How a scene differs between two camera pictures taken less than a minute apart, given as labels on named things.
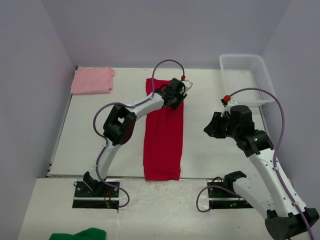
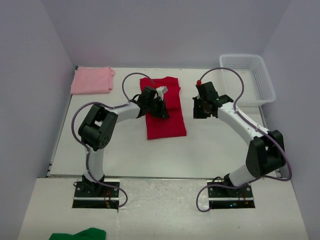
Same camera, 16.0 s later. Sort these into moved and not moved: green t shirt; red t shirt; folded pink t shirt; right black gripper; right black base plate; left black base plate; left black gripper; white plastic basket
Moved: right black gripper; red t shirt; left black gripper
Not moved: right black base plate; green t shirt; white plastic basket; left black base plate; folded pink t shirt
